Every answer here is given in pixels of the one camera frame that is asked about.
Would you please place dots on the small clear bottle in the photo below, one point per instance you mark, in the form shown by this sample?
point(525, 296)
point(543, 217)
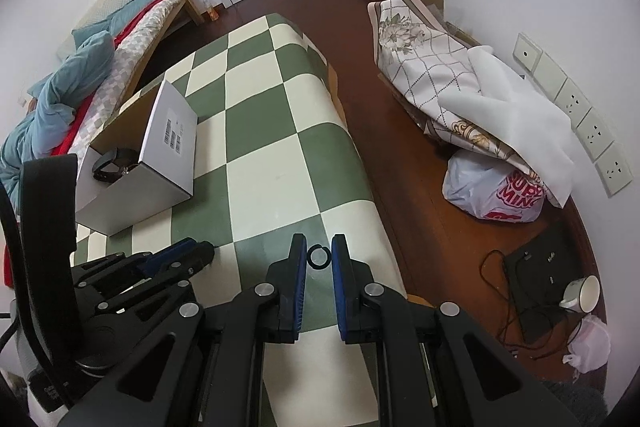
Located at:
point(214, 12)

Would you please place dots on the white round-hole wall plate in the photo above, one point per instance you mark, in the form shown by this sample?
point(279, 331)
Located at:
point(527, 52)

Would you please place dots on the blank white wall plate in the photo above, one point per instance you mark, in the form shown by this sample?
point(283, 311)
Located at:
point(550, 74)

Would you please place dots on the green white checkered tablecloth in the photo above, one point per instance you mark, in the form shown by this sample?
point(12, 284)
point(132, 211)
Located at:
point(280, 127)

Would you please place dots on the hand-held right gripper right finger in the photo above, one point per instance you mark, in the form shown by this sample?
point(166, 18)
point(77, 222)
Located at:
point(340, 287)

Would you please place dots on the white wall socket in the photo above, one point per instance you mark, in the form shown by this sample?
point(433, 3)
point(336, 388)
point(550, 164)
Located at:
point(595, 134)
point(614, 169)
point(574, 102)

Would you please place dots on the black wristband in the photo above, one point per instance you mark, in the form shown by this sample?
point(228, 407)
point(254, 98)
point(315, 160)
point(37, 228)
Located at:
point(102, 167)

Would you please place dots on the white red plastic bag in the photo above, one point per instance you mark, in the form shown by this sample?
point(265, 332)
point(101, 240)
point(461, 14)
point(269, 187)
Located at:
point(475, 187)

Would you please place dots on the grey white checkered bedsheet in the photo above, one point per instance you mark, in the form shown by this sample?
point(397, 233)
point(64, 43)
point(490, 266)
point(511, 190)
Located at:
point(125, 67)

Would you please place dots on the wooden bed frame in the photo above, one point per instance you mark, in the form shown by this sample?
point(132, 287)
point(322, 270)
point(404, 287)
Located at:
point(192, 9)

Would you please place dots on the blue quilt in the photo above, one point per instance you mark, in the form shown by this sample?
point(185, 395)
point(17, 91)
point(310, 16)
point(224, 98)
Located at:
point(75, 77)

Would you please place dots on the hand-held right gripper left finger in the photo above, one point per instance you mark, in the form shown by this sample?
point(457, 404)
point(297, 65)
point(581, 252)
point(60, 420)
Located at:
point(300, 282)

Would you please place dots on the dark shaggy rug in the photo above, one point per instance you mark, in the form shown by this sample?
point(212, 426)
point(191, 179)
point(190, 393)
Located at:
point(575, 402)

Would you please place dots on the floral grid patterned cloth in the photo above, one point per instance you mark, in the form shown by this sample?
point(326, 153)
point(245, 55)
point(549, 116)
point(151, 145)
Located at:
point(425, 57)

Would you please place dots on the white cup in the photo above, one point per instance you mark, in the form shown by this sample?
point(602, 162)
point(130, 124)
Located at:
point(582, 294)

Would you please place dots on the crumpled white bag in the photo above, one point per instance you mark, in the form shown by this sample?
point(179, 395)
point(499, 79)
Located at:
point(590, 342)

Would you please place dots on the black flat electronic device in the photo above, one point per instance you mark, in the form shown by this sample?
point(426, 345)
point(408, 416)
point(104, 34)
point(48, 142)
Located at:
point(535, 272)

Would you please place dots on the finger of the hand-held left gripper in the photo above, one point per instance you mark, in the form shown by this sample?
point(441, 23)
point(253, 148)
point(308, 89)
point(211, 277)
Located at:
point(170, 254)
point(192, 262)

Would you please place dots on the white cardboard box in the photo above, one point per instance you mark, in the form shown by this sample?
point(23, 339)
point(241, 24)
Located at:
point(165, 167)

